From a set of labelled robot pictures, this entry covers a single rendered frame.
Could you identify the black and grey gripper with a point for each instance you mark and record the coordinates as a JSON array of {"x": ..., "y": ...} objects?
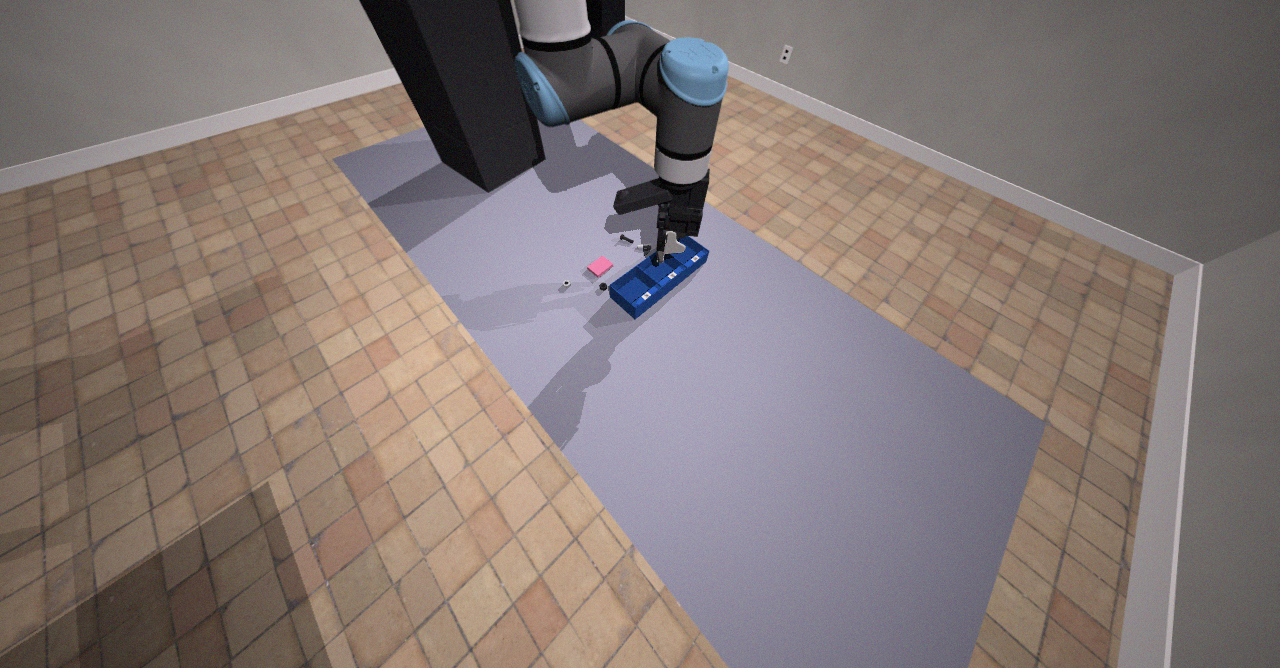
[{"x": 680, "y": 217}]

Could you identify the pink rectangular block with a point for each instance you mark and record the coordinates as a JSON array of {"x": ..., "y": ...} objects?
[{"x": 600, "y": 266}]

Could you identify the blue rack of labelled bins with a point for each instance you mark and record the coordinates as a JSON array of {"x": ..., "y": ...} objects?
[{"x": 645, "y": 284}]

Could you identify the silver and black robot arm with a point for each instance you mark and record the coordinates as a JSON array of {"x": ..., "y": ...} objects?
[{"x": 576, "y": 76}]

